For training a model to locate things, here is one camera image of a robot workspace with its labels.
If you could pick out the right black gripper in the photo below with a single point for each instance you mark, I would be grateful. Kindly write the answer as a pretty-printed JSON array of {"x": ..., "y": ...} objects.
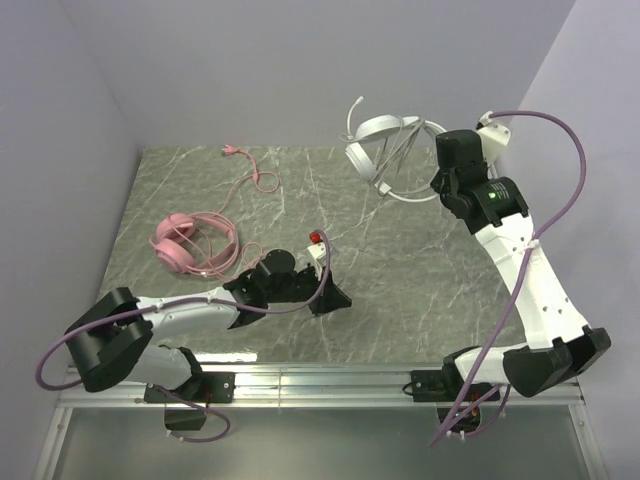
[{"x": 445, "y": 182}]

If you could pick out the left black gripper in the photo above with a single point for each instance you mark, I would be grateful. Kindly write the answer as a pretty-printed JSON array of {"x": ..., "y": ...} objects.
[{"x": 316, "y": 288}]

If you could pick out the pink headset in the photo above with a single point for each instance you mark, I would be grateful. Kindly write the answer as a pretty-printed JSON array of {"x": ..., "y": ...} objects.
[{"x": 208, "y": 244}]

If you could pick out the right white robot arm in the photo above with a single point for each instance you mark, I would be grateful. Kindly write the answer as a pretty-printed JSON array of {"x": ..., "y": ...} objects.
[{"x": 560, "y": 344}]

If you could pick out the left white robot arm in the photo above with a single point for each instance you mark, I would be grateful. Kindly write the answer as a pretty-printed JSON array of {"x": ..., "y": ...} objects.
[{"x": 120, "y": 338}]

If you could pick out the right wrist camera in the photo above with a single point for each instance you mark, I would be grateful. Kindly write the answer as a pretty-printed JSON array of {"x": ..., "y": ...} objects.
[{"x": 494, "y": 136}]

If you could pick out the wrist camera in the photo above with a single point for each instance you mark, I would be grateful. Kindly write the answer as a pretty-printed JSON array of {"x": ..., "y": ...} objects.
[
  {"x": 317, "y": 250},
  {"x": 494, "y": 136}
]

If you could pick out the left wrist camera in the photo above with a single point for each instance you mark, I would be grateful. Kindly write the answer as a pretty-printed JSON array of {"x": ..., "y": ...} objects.
[{"x": 317, "y": 250}]

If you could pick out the front aluminium rail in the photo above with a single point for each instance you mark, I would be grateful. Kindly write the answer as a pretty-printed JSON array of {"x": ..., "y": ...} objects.
[{"x": 274, "y": 385}]

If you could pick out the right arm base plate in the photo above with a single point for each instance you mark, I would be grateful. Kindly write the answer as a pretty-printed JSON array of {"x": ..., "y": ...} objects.
[{"x": 443, "y": 385}]

